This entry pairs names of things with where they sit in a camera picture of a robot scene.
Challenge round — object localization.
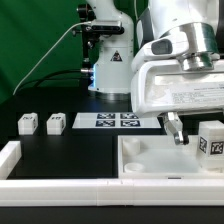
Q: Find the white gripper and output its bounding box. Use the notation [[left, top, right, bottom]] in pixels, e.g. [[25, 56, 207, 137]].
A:
[[131, 60, 224, 145]]

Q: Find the white square table top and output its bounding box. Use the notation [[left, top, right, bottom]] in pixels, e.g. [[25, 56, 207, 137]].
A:
[[118, 135, 224, 179]]

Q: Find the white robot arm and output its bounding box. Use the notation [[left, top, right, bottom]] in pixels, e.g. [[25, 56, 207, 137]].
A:
[[86, 0, 224, 144]]

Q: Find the white sheet with tags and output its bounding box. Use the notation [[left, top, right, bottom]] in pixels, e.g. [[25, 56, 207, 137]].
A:
[[72, 112, 161, 129]]

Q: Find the white front wall bar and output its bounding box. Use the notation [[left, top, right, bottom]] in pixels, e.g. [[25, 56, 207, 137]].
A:
[[0, 179, 224, 207]]

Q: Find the white wall bar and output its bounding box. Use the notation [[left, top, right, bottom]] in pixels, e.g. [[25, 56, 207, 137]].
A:
[[0, 141, 22, 180], [0, 179, 224, 207]]

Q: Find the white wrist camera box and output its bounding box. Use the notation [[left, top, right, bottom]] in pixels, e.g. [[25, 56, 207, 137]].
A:
[[131, 32, 189, 72]]

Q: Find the black cable bundle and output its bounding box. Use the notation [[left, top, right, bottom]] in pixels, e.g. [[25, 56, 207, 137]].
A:
[[14, 68, 93, 94]]

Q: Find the white cable left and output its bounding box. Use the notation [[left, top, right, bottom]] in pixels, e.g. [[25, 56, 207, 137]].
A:
[[12, 21, 93, 96]]

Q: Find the white left wall bar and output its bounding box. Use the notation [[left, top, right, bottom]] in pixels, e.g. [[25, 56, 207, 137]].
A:
[[0, 141, 22, 180]]

